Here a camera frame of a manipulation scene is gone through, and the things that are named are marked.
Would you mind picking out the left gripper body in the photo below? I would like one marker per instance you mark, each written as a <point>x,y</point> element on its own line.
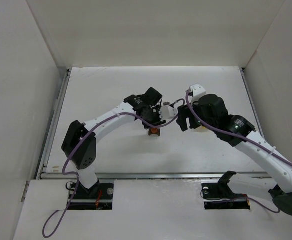
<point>152,119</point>

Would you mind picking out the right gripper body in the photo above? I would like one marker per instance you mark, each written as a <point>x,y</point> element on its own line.
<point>188,116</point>

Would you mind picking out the orange cylinder block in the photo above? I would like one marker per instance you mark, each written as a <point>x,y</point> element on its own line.
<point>154,130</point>

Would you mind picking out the dark brown arch block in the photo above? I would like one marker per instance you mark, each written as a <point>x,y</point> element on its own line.
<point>153,134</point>

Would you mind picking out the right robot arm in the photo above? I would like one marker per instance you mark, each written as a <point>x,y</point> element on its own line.
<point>209,111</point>

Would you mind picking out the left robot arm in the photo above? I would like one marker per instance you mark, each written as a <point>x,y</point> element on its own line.
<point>80,142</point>

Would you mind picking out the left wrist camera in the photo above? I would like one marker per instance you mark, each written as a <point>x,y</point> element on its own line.
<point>167,112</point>

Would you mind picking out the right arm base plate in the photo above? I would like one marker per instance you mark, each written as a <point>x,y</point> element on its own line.
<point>219,197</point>

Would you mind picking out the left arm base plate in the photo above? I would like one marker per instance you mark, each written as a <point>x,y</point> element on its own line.
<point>99,200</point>

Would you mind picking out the aluminium front rail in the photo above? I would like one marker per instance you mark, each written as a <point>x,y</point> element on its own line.
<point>127,176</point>

